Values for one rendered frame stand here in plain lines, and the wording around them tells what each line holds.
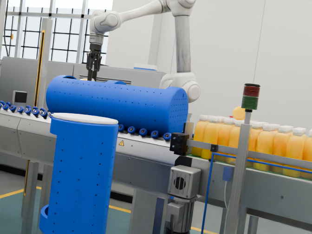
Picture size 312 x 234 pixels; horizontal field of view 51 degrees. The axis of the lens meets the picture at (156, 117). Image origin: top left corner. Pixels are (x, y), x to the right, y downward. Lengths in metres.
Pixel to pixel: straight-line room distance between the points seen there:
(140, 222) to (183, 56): 1.22
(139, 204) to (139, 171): 0.67
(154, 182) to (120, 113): 0.43
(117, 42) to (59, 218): 3.67
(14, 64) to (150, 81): 1.82
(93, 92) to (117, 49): 2.84
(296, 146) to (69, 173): 0.94
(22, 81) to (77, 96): 2.38
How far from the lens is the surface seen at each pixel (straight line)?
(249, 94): 1.34
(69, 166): 1.35
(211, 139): 1.58
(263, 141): 1.52
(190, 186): 1.47
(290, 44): 4.59
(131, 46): 4.71
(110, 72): 3.69
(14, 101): 2.59
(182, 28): 2.26
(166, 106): 1.73
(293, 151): 1.51
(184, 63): 2.25
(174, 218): 1.49
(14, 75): 4.48
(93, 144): 1.33
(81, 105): 2.03
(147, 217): 2.49
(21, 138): 2.42
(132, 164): 1.86
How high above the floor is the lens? 1.15
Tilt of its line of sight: 3 degrees down
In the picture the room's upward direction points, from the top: 7 degrees clockwise
